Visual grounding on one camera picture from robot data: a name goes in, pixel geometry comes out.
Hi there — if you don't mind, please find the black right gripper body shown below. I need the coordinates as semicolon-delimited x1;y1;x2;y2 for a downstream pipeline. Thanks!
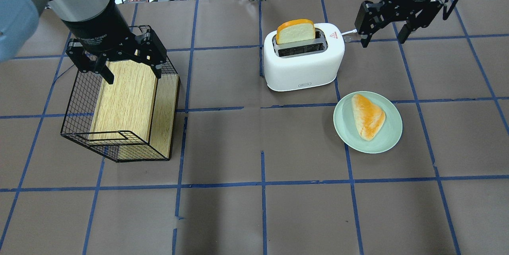
354;0;444;37

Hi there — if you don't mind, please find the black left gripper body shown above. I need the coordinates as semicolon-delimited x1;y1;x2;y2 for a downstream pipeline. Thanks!
66;6;167;74

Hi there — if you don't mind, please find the white two-slot toaster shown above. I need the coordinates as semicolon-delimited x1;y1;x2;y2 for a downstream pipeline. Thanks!
262;23;345;91

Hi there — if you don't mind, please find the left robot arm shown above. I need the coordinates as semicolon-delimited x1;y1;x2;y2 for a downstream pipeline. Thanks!
0;0;171;84

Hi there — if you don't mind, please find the bread slice in toaster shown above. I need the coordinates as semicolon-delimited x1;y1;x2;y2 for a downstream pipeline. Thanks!
275;19;316;45

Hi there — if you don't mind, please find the wooden board box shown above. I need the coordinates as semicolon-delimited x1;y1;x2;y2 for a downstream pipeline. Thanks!
87;61;180;162

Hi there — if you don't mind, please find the triangular toasted bread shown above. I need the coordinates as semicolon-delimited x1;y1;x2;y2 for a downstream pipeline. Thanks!
351;94;387;141

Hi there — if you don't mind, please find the light green plate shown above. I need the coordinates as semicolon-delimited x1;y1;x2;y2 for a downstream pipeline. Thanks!
333;91;402;154

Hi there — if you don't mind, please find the black wire basket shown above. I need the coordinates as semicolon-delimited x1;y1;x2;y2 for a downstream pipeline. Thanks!
60;59;178;163

